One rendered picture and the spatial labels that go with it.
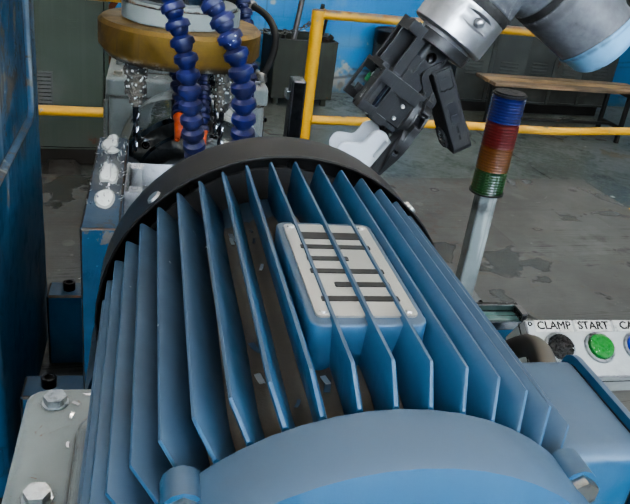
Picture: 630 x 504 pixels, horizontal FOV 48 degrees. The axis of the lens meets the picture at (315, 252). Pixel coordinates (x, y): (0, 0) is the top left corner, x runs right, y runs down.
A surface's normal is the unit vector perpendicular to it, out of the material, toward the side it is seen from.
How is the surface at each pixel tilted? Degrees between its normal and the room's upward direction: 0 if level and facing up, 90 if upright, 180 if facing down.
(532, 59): 90
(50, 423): 0
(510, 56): 90
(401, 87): 90
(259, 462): 29
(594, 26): 92
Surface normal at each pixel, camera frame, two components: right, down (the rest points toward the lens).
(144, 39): -0.22, 0.41
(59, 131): 0.29, 0.46
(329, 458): -0.15, -0.86
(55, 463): 0.12, -0.89
